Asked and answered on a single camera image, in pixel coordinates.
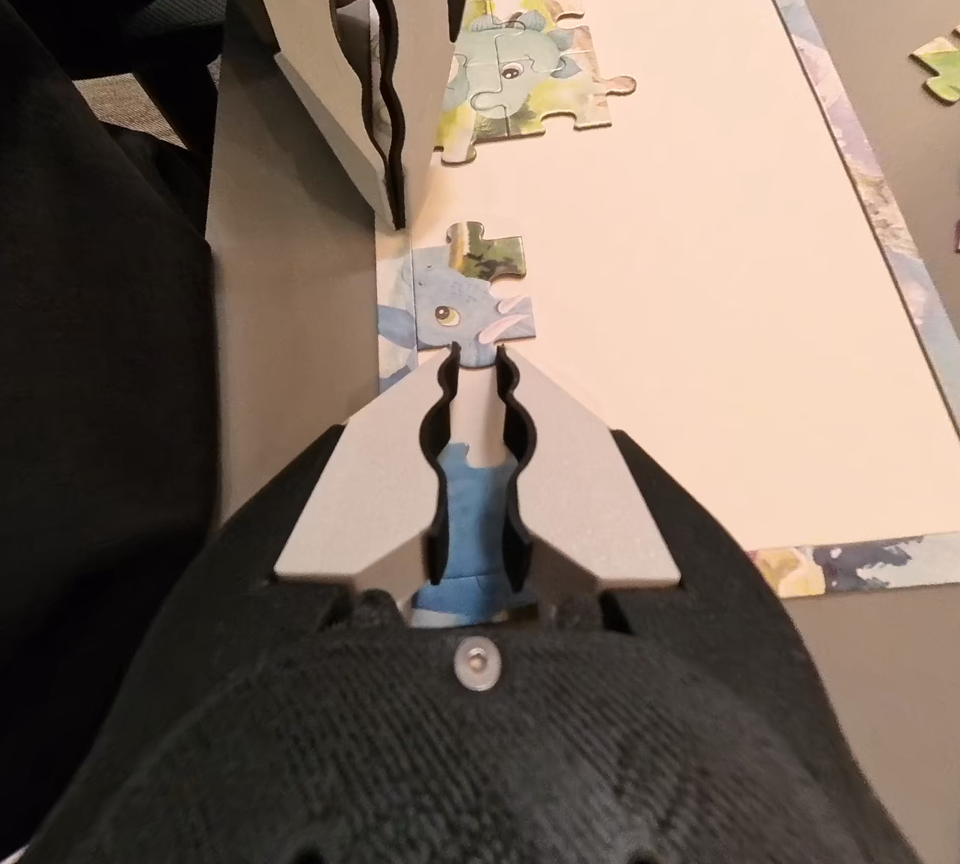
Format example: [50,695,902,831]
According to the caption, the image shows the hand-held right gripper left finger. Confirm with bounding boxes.
[273,343,462,606]

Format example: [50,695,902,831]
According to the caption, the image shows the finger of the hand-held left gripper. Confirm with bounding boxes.
[358,0,481,229]
[228,0,400,231]

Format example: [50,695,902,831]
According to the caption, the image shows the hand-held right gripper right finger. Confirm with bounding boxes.
[495,347,682,604]

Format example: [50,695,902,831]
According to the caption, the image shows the blue triceratops body puzzle piece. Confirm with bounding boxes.
[416,440,526,629]

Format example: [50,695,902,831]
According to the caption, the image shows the blue triceratops face puzzle piece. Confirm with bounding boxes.
[411,221,537,366]

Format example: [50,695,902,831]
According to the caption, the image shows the white puzzle tray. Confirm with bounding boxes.
[375,0,960,599]

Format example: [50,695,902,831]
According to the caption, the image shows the joined green dinosaur puzzle pieces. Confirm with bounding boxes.
[433,0,637,165]

